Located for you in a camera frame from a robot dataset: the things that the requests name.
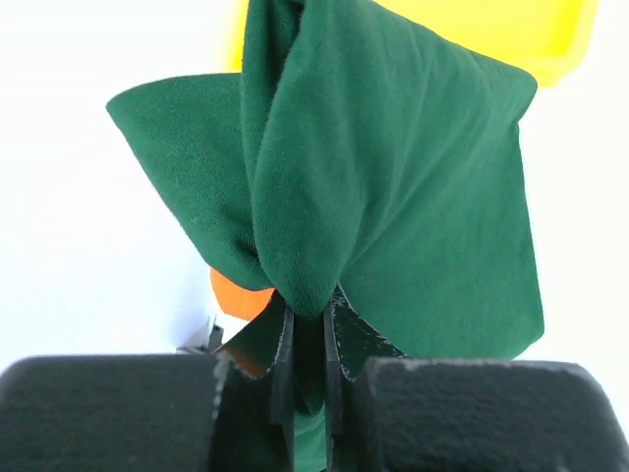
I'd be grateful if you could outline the yellow plastic tray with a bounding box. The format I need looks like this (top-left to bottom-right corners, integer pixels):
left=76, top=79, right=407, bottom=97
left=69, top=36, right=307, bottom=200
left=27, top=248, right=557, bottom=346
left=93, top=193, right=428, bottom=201
left=228, top=0, right=599, bottom=89

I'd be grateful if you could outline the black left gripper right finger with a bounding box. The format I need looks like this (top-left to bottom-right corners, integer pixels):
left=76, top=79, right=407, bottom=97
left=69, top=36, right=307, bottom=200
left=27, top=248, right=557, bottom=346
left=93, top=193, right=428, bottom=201
left=323, top=285, right=407, bottom=471

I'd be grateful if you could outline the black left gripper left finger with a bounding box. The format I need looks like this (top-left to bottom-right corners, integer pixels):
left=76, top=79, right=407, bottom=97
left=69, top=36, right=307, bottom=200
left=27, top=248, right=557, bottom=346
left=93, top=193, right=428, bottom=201
left=213, top=294, right=294, bottom=472

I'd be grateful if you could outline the green t-shirt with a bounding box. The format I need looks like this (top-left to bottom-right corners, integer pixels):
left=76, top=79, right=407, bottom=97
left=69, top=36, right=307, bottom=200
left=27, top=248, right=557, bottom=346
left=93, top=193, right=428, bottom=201
left=106, top=1, right=543, bottom=471

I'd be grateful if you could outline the orange folded t-shirt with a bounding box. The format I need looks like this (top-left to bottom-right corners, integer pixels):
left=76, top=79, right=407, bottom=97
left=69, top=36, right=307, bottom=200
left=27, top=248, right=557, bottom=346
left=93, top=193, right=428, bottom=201
left=209, top=268, right=275, bottom=322

